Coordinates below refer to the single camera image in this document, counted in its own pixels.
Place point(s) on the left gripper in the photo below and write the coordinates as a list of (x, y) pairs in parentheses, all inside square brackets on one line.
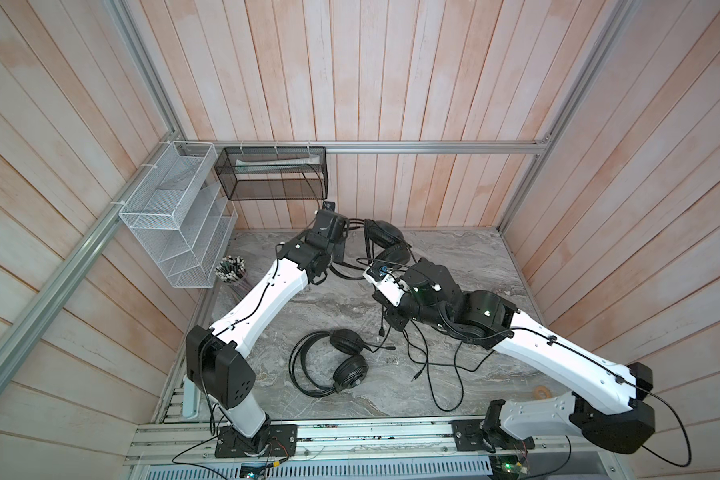
[(340, 250)]

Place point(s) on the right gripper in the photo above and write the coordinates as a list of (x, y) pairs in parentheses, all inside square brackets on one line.
[(394, 318)]

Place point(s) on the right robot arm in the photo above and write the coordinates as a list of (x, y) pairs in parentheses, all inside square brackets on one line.
[(605, 401)]

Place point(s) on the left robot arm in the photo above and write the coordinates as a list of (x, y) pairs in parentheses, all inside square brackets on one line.
[(217, 356)]

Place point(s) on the clear cup of pencils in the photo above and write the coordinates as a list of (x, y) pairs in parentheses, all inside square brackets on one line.
[(232, 271)]

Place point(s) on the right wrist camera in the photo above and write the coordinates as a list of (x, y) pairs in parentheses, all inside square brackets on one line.
[(388, 282)]

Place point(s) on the black mesh wall basket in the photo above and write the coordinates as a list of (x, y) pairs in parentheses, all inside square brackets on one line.
[(273, 173)]

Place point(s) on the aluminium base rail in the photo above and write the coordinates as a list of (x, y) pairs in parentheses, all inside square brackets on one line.
[(348, 439)]

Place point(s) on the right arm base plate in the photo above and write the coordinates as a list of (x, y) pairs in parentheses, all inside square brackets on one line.
[(471, 433)]

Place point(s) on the white wire mesh shelf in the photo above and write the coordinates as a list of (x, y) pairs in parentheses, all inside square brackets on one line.
[(177, 214)]

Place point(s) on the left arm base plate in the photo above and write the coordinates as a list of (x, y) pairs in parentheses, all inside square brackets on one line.
[(272, 440)]

